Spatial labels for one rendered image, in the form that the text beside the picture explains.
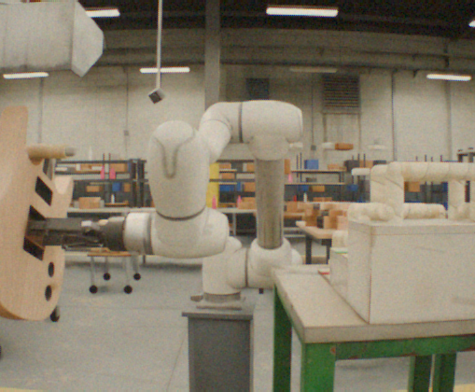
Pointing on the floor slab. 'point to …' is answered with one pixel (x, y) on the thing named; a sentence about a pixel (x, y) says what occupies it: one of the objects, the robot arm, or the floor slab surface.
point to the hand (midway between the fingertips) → (37, 233)
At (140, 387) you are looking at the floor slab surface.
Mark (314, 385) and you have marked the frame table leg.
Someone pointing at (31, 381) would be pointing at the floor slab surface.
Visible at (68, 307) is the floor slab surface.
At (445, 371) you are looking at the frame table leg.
